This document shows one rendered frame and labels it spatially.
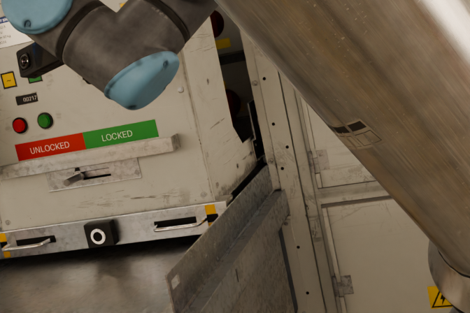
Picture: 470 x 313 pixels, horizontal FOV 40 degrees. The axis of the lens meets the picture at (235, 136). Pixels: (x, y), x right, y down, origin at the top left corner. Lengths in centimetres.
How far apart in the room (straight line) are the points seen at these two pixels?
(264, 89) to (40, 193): 56
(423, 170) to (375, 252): 118
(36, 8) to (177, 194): 58
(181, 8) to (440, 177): 48
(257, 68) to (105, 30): 78
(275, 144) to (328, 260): 31
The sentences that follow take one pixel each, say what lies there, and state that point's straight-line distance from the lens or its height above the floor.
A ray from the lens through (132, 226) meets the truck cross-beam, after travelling 131.
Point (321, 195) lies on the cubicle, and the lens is 155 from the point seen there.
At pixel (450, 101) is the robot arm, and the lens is 36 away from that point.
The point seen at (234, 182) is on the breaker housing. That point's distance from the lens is 138.
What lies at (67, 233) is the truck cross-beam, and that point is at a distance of 138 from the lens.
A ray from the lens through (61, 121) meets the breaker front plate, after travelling 134.
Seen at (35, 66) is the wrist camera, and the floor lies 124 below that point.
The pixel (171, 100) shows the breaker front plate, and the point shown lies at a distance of 123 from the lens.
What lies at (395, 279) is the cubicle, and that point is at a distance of 158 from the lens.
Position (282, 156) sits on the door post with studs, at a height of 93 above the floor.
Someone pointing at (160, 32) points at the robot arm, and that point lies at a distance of 78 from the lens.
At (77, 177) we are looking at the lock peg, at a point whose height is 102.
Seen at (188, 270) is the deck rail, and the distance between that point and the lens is 100.
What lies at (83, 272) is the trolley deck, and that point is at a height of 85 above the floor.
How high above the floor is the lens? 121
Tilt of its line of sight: 8 degrees down
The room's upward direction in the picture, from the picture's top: 12 degrees counter-clockwise
